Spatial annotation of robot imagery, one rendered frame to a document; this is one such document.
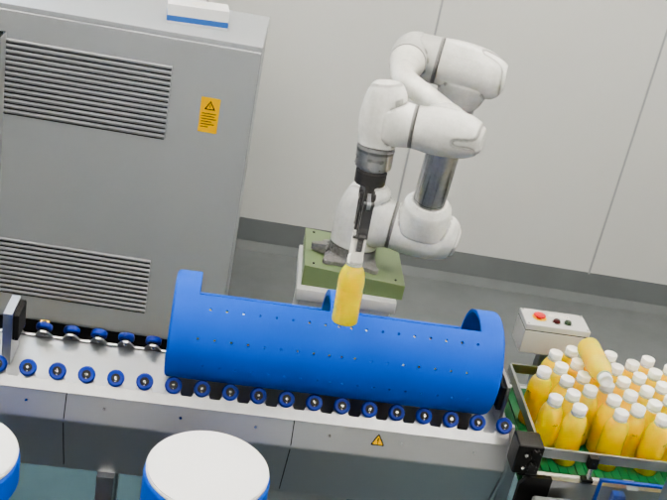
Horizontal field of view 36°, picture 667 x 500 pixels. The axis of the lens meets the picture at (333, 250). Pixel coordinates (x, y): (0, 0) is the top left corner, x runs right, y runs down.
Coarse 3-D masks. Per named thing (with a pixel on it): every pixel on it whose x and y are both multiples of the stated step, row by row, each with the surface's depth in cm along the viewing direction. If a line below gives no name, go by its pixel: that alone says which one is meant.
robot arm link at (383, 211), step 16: (352, 192) 322; (384, 192) 323; (336, 208) 329; (352, 208) 322; (384, 208) 322; (336, 224) 327; (352, 224) 323; (384, 224) 322; (336, 240) 328; (368, 240) 324; (384, 240) 324
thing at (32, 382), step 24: (0, 384) 266; (24, 384) 266; (48, 384) 267; (72, 384) 268; (216, 408) 272; (240, 408) 273; (264, 408) 274; (288, 408) 275; (408, 432) 278; (432, 432) 279; (456, 432) 280; (480, 432) 281
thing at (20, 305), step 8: (16, 296) 273; (8, 304) 269; (16, 304) 270; (24, 304) 272; (8, 312) 265; (16, 312) 267; (24, 312) 273; (8, 320) 266; (16, 320) 266; (24, 320) 274; (8, 328) 267; (16, 328) 268; (8, 336) 268; (16, 336) 269; (8, 344) 269; (16, 344) 277; (8, 352) 270; (8, 360) 271
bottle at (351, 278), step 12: (348, 264) 251; (348, 276) 250; (360, 276) 251; (336, 288) 254; (348, 288) 251; (360, 288) 252; (336, 300) 254; (348, 300) 252; (360, 300) 254; (336, 312) 254; (348, 312) 253; (348, 324) 254
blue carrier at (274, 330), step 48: (192, 288) 264; (192, 336) 260; (240, 336) 262; (288, 336) 263; (336, 336) 265; (384, 336) 267; (432, 336) 269; (480, 336) 271; (240, 384) 272; (288, 384) 269; (336, 384) 268; (384, 384) 268; (432, 384) 269; (480, 384) 270
